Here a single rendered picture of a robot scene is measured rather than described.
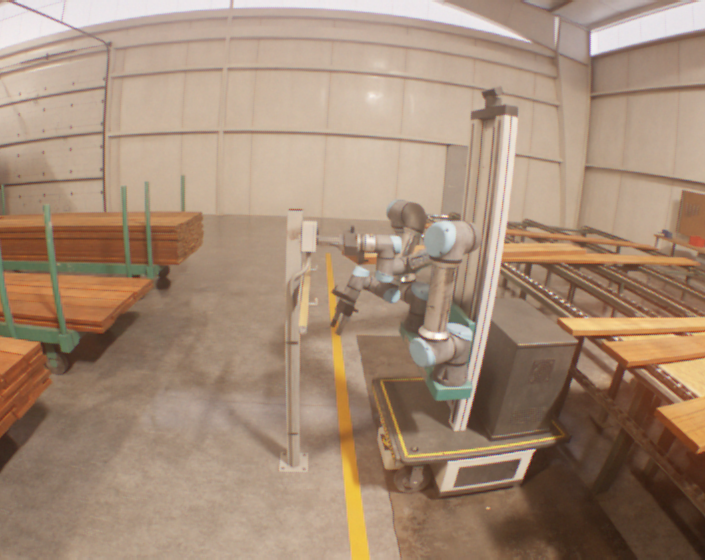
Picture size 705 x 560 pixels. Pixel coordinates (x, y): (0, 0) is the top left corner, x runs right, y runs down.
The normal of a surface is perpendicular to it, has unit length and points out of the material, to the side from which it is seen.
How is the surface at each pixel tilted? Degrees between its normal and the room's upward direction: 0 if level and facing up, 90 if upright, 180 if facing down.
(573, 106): 90
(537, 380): 90
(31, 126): 90
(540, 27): 90
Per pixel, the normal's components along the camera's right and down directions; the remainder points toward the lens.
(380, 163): 0.07, 0.25
